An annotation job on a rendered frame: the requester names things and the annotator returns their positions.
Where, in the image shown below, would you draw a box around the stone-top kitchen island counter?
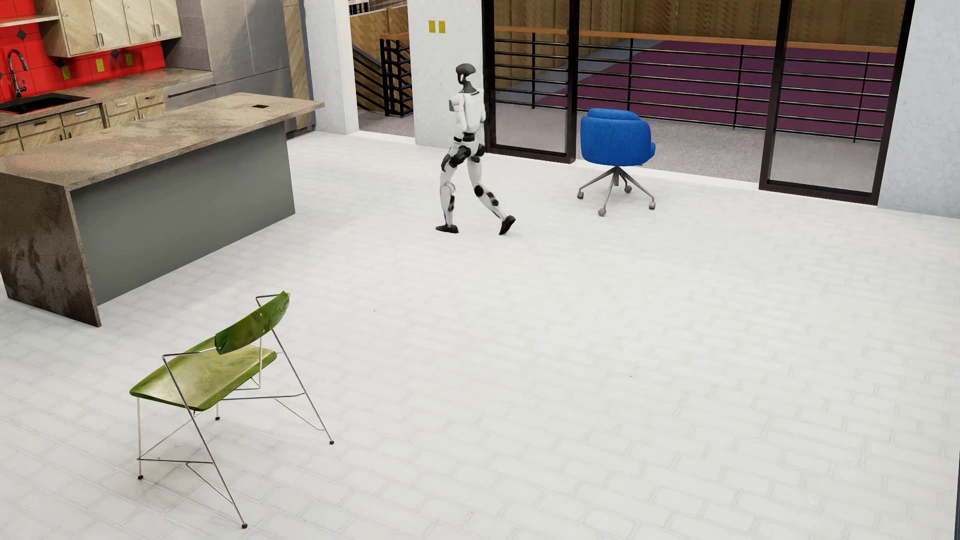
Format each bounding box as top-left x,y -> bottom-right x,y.
0,92 -> 325,328

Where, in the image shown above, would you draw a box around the white humanoid robot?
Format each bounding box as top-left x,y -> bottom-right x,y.
435,63 -> 517,237

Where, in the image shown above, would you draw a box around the blue swivel office chair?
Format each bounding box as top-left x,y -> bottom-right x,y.
576,108 -> 658,218

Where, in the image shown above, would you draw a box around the black stair railing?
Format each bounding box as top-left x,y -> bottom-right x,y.
378,33 -> 414,118

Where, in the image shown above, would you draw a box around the black metal balcony railing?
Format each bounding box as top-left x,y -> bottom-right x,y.
493,26 -> 898,144

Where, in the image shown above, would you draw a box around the stainless steel refrigerator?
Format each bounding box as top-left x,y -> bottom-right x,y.
163,0 -> 295,111

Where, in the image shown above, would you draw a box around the wooden base cabinets with countertop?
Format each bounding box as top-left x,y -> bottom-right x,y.
0,67 -> 214,157

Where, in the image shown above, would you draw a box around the black kitchen sink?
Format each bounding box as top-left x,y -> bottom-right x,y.
0,93 -> 90,116

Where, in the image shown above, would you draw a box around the black kitchen faucet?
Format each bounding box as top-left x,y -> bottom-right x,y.
6,49 -> 30,101

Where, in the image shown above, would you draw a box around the green metal-frame chair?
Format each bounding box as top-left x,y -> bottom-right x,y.
129,291 -> 336,530

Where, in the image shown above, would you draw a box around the black sliding door frame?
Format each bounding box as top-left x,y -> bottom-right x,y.
481,0 -> 916,206

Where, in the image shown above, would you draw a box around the light wood wall cabinets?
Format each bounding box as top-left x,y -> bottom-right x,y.
34,0 -> 183,59

